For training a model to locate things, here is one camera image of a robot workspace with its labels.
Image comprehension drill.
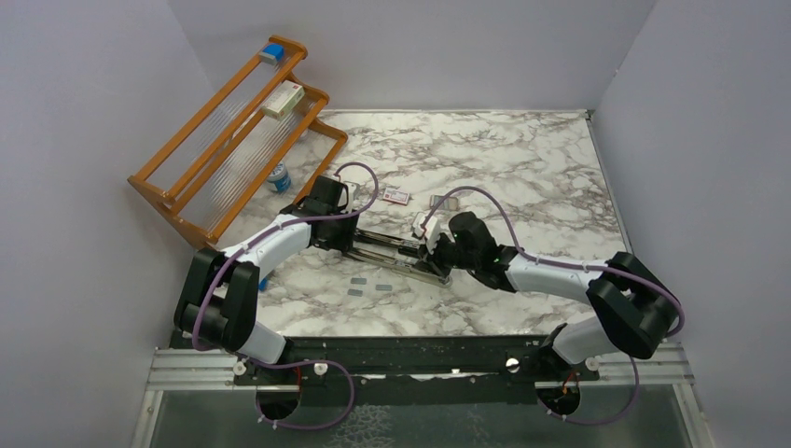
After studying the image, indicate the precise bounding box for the silver staple strip tray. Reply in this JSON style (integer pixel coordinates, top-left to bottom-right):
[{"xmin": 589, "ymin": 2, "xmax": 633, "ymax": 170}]
[{"xmin": 429, "ymin": 195, "xmax": 460, "ymax": 212}]

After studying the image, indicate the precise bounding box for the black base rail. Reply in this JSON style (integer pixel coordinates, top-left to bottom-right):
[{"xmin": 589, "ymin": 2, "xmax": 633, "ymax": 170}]
[{"xmin": 151, "ymin": 334, "xmax": 693, "ymax": 410}]

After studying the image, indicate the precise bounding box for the black stapler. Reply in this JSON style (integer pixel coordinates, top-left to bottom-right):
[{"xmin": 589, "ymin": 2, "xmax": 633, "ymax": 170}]
[{"xmin": 354, "ymin": 229, "xmax": 421, "ymax": 259}]

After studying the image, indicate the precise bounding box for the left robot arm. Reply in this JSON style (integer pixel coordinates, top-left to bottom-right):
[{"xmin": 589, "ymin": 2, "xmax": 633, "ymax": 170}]
[{"xmin": 173, "ymin": 175, "xmax": 358, "ymax": 384}]

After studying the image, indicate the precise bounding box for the red white staple box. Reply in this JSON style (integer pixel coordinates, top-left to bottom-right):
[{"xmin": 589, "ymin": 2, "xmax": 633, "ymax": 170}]
[{"xmin": 382, "ymin": 188, "xmax": 410, "ymax": 205}]

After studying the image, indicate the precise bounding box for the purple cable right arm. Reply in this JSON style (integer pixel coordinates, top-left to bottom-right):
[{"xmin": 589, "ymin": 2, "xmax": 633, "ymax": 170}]
[{"xmin": 423, "ymin": 186, "xmax": 686, "ymax": 427}]

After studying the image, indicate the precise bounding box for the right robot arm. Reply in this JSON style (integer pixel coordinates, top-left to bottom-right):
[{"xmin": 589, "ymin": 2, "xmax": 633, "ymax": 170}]
[{"xmin": 412, "ymin": 212, "xmax": 684, "ymax": 380}]

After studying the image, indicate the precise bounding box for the orange wooden shelf rack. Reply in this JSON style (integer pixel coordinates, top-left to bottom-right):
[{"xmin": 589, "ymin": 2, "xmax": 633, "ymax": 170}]
[{"xmin": 128, "ymin": 35, "xmax": 348, "ymax": 249}]

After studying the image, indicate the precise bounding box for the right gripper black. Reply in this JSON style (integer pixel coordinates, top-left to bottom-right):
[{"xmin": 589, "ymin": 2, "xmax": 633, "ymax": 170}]
[{"xmin": 416, "ymin": 231, "xmax": 479, "ymax": 279}]

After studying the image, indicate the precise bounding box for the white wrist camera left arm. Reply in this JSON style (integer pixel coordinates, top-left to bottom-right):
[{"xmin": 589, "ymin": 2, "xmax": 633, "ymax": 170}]
[{"xmin": 339, "ymin": 182, "xmax": 360, "ymax": 210}]

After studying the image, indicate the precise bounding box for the white red box on shelf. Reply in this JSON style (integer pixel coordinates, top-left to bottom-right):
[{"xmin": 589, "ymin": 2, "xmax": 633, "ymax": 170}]
[{"xmin": 259, "ymin": 80, "xmax": 304, "ymax": 119}]

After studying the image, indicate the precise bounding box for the blue grey eraser block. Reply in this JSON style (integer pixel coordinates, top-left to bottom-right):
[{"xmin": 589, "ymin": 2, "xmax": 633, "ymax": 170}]
[{"xmin": 257, "ymin": 43, "xmax": 285, "ymax": 66}]

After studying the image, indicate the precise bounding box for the blue white jar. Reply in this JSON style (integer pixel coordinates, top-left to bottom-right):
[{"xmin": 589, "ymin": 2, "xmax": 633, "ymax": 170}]
[{"xmin": 266, "ymin": 162, "xmax": 291, "ymax": 194}]

